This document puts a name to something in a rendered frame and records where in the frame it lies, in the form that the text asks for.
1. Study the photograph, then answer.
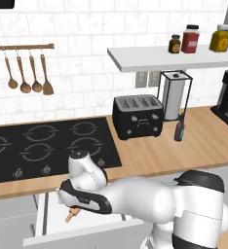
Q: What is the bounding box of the wooden rolling pin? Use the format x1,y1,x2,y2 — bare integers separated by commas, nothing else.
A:
64,208,80,224

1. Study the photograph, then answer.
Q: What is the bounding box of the open white drawer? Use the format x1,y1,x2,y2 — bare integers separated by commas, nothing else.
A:
21,190,147,248

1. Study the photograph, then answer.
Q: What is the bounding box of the wooden utensil rail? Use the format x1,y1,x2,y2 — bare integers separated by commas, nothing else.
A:
0,43,56,52

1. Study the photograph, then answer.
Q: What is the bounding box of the dark bottle with blue label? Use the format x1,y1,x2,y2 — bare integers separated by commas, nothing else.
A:
173,113,186,143

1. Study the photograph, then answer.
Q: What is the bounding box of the black hob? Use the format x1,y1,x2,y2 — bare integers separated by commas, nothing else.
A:
0,116,123,186

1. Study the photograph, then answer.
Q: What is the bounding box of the yellow jar with grey lid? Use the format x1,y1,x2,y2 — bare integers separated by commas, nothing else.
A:
209,23,228,53

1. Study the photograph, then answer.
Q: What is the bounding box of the wooden spatula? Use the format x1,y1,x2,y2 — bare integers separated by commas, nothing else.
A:
39,48,56,96

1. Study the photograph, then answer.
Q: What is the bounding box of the red jar with black lid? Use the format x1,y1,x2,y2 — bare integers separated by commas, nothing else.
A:
180,23,201,54

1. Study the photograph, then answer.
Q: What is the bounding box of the black wire paper towel holder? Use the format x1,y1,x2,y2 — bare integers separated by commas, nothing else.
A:
157,70,194,124

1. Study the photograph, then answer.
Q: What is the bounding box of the black four-slot toaster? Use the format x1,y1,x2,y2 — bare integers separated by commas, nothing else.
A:
111,93,166,141

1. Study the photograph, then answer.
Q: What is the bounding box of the white wall shelf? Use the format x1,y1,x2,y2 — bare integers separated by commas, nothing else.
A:
106,44,228,74

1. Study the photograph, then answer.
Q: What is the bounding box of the small dark jar yellow label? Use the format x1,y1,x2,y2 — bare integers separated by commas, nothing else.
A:
168,33,182,54

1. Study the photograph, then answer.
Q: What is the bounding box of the black range hood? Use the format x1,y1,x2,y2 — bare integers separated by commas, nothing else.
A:
0,0,16,10

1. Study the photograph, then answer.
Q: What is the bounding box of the grey wall socket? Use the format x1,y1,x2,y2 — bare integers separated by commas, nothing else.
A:
147,70,162,89
134,71,149,89

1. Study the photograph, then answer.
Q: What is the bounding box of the wooden ladle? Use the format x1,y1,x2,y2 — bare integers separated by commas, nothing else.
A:
16,48,33,94

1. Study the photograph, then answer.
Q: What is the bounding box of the small wooden spoon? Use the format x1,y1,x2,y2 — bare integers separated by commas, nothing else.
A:
3,48,19,90

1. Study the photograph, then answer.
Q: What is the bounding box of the white paper towel roll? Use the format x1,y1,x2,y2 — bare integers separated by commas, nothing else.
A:
162,77,186,122

